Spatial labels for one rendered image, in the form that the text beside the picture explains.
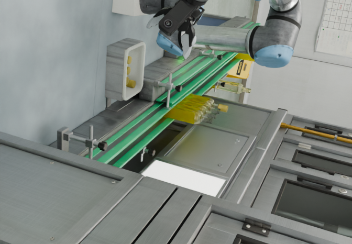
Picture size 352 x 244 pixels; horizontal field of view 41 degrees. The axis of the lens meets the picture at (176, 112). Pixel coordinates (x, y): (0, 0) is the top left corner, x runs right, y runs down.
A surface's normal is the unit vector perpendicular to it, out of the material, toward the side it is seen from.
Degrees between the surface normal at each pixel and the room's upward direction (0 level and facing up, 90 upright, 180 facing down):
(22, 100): 0
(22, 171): 90
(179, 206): 90
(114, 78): 90
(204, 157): 90
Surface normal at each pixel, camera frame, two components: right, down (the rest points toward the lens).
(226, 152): 0.09, -0.92
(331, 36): -0.38, 0.33
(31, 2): 0.92, 0.23
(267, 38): -0.55, -0.26
